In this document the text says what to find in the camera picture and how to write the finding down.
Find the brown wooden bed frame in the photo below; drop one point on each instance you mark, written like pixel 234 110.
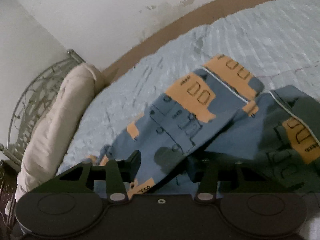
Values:
pixel 205 14

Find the light blue bed sheet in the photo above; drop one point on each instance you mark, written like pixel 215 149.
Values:
pixel 277 42

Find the metal ornate headboard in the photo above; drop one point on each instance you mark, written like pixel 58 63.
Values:
pixel 33 102

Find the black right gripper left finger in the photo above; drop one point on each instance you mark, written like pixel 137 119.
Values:
pixel 81 177

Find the dark bedside furniture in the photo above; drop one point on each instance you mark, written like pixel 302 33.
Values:
pixel 8 188

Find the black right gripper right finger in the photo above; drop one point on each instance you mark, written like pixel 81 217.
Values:
pixel 209 169

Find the blue orange patterned pants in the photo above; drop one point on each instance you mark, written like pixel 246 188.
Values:
pixel 222 108

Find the cream rolled comforter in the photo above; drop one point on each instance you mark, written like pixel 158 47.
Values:
pixel 54 131

